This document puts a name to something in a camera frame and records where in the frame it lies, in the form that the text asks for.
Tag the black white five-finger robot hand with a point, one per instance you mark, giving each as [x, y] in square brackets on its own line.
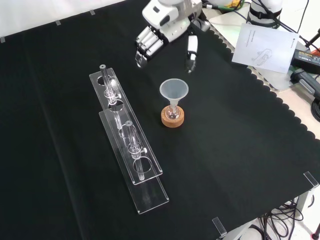
[170, 20]

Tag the translucent plastic weighing funnel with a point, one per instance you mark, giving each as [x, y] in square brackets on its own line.
[173, 91]

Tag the clear acrylic funnel stand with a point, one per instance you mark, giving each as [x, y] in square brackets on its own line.
[140, 160]

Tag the small round-bottom glass flask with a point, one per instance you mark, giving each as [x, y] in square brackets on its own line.
[172, 113]

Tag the white printed paper sheet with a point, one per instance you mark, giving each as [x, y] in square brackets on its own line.
[265, 46]

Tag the black cloth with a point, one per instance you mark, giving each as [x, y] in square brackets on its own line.
[225, 140]

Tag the black power adapter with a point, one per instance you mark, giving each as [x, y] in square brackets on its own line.
[306, 58]

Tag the black grey handheld device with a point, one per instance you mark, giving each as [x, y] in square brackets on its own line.
[306, 81]

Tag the clear cloth clip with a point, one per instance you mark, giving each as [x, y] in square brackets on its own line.
[219, 226]
[311, 179]

